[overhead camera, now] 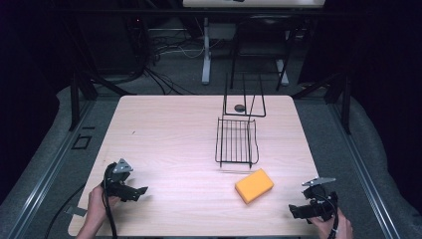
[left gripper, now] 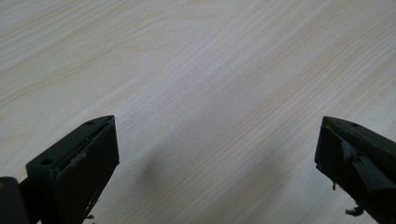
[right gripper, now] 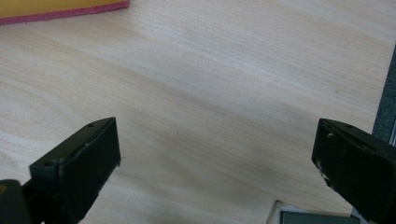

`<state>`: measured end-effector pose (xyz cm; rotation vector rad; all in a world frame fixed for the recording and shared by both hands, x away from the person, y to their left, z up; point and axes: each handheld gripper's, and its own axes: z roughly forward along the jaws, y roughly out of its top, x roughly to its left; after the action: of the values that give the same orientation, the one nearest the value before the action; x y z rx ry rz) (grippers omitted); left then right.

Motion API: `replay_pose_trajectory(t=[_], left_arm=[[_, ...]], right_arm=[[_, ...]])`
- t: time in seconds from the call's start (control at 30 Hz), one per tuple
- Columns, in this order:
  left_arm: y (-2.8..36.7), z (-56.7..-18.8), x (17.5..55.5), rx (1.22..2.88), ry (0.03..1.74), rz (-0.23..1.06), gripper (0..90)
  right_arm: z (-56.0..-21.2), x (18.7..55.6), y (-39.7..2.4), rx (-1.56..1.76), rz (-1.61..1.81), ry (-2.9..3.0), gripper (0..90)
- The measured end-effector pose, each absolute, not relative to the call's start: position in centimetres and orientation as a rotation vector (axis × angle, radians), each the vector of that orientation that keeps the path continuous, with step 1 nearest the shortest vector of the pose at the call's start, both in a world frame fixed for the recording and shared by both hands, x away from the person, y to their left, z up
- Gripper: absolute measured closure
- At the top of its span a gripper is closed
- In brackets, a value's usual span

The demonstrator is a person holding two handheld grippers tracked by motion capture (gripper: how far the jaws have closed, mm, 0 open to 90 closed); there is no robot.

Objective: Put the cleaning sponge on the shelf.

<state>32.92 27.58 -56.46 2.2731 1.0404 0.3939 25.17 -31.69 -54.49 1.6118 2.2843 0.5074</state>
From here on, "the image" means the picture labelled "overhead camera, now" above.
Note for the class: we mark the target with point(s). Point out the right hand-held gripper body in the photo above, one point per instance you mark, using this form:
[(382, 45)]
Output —
[(320, 199)]

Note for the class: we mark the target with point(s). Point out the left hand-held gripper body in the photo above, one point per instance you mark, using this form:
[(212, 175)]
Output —
[(115, 181)]

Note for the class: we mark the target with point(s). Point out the person's left hand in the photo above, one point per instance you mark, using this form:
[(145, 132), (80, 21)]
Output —
[(97, 205)]

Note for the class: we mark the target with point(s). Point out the person's right hand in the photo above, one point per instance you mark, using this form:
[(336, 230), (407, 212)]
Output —
[(331, 229)]

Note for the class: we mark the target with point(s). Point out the grey tape strip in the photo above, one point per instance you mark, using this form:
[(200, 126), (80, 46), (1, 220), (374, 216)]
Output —
[(75, 211)]

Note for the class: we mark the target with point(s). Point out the yellow sponge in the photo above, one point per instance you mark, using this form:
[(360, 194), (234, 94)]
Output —
[(254, 186)]

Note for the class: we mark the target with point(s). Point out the black metal stand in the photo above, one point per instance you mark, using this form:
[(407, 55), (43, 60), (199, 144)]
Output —
[(79, 93), (345, 99)]

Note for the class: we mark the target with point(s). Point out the black round table cap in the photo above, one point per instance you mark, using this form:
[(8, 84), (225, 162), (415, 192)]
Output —
[(239, 108)]

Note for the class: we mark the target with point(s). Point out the white desk with legs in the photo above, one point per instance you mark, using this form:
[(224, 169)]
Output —
[(206, 49)]

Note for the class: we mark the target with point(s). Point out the black chair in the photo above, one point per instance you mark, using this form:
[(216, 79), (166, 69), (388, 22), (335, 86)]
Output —
[(262, 36)]

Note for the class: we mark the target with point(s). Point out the metal floor rail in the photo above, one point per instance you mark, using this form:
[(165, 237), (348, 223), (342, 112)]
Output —
[(361, 172), (43, 179)]

